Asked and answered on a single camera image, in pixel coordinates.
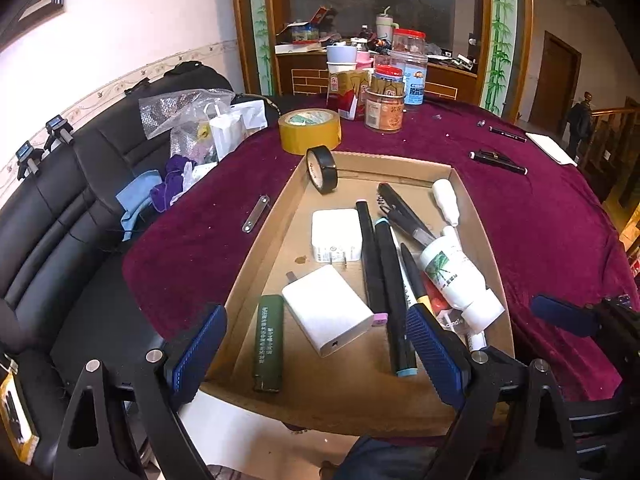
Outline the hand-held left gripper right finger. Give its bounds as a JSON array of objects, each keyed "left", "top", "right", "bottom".
[{"left": 405, "top": 302, "right": 581, "bottom": 480}]

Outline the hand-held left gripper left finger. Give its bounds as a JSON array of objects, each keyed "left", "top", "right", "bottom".
[{"left": 52, "top": 302, "right": 229, "bottom": 480}]

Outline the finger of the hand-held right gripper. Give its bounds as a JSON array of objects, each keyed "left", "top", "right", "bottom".
[{"left": 531, "top": 294, "right": 640, "bottom": 361}]

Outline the white marker with red label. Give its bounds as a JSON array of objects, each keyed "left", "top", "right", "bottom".
[{"left": 427, "top": 295, "right": 487, "bottom": 358}]

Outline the green lighter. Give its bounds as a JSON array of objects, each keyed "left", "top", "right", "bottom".
[{"left": 251, "top": 295, "right": 285, "bottom": 393}]

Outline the plain white pen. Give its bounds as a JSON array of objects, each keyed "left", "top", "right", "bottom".
[{"left": 391, "top": 232, "right": 423, "bottom": 311}]

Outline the white bottle with green print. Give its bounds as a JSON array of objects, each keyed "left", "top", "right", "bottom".
[{"left": 419, "top": 225, "right": 507, "bottom": 329}]

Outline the yellow and black pen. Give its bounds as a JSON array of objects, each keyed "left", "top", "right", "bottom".
[{"left": 400, "top": 243, "right": 436, "bottom": 313}]

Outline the shallow cardboard tray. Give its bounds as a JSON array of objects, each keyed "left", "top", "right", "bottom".
[{"left": 200, "top": 150, "right": 516, "bottom": 438}]

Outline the black marker with pink end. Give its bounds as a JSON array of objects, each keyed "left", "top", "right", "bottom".
[{"left": 355, "top": 200, "right": 390, "bottom": 328}]

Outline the white usb charger block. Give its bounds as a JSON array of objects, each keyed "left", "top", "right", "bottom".
[{"left": 281, "top": 264, "right": 376, "bottom": 358}]

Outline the black pen with clear grip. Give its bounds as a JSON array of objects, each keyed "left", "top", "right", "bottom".
[{"left": 387, "top": 210, "right": 437, "bottom": 245}]

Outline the silver metal clip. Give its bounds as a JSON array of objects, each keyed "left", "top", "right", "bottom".
[{"left": 241, "top": 194, "right": 271, "bottom": 234}]

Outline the black pen with clip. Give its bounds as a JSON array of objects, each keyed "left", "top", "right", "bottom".
[{"left": 377, "top": 182, "right": 427, "bottom": 232}]

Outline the small white dropper bottle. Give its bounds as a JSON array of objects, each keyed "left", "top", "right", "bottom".
[{"left": 432, "top": 179, "right": 463, "bottom": 227}]

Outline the white two-prong charger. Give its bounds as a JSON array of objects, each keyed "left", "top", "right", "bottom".
[{"left": 311, "top": 208, "right": 363, "bottom": 264}]

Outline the black tape roll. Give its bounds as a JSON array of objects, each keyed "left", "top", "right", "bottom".
[{"left": 306, "top": 146, "right": 339, "bottom": 195}]

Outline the person's dark blue clothing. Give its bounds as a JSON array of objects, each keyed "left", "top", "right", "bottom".
[{"left": 332, "top": 435, "right": 443, "bottom": 480}]

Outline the thick black pen light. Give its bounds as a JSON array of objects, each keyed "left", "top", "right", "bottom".
[{"left": 469, "top": 150, "right": 529, "bottom": 176}]

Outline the white paper pad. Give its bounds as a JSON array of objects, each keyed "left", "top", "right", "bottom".
[{"left": 525, "top": 131, "right": 578, "bottom": 167}]

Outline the black leather sofa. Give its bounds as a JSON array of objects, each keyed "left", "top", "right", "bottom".
[{"left": 0, "top": 62, "right": 281, "bottom": 480}]

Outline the light blue cloth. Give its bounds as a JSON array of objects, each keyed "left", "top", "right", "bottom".
[{"left": 116, "top": 170, "right": 163, "bottom": 228}]

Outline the wooden stair railing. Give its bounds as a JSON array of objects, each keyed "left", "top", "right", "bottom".
[{"left": 582, "top": 105, "right": 640, "bottom": 196}]

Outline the purple cloth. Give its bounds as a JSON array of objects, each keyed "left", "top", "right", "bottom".
[{"left": 150, "top": 155, "right": 193, "bottom": 211}]

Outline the black pen with white print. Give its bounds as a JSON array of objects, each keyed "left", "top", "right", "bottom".
[{"left": 488, "top": 126, "right": 527, "bottom": 142}]

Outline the yellow card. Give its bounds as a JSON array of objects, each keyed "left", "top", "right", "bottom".
[{"left": 0, "top": 355, "right": 41, "bottom": 466}]

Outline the brown wooden door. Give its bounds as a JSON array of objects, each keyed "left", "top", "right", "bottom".
[{"left": 528, "top": 30, "right": 583, "bottom": 136}]

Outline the white paper bag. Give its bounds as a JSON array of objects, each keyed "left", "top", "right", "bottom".
[{"left": 202, "top": 100, "right": 268, "bottom": 161}]

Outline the yellow tape roll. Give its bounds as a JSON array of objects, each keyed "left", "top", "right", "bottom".
[{"left": 278, "top": 108, "right": 343, "bottom": 156}]

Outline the clear plastic bag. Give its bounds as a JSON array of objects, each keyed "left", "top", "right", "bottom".
[{"left": 137, "top": 87, "right": 236, "bottom": 161}]

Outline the jar with orange label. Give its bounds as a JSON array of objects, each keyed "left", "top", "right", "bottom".
[{"left": 364, "top": 66, "right": 405, "bottom": 133}]

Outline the black clip with blue screen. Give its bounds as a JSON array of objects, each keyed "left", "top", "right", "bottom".
[
  {"left": 44, "top": 116, "right": 76, "bottom": 153},
  {"left": 15, "top": 142, "right": 46, "bottom": 181}
]

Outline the red and gold box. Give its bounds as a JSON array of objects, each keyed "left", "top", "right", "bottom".
[{"left": 327, "top": 71, "right": 373, "bottom": 121}]

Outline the clear jar with blue label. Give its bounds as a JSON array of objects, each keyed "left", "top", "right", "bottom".
[{"left": 390, "top": 28, "right": 428, "bottom": 111}]

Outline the pile of clutter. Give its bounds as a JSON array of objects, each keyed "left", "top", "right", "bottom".
[{"left": 425, "top": 42, "right": 478, "bottom": 74}]

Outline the wooden cabinet with bamboo panels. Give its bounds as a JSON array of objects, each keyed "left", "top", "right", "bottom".
[{"left": 230, "top": 0, "right": 533, "bottom": 116}]

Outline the white cup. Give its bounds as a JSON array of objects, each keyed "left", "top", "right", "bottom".
[{"left": 326, "top": 45, "right": 360, "bottom": 77}]

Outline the white tumbler with straw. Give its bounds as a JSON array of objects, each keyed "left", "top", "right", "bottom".
[{"left": 376, "top": 7, "right": 399, "bottom": 43}]

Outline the open cardboard box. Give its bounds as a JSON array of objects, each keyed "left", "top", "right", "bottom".
[{"left": 274, "top": 5, "right": 341, "bottom": 56}]

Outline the dark picture frame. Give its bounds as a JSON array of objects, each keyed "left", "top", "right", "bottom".
[{"left": 0, "top": 0, "right": 68, "bottom": 51}]

